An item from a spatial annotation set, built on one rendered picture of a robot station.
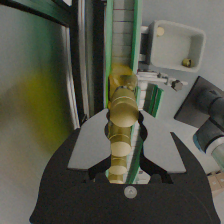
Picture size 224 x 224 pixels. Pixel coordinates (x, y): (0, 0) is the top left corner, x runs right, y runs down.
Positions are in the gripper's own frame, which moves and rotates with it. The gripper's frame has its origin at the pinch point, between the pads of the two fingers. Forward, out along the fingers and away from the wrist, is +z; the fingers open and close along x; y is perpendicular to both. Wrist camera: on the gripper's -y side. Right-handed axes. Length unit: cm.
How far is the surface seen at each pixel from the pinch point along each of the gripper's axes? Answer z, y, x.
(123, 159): 0.4, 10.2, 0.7
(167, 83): 18.4, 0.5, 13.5
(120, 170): -1.0, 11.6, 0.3
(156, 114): 18.8, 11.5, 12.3
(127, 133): 1.3, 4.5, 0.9
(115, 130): 1.4, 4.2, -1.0
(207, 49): 40, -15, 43
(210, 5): 40, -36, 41
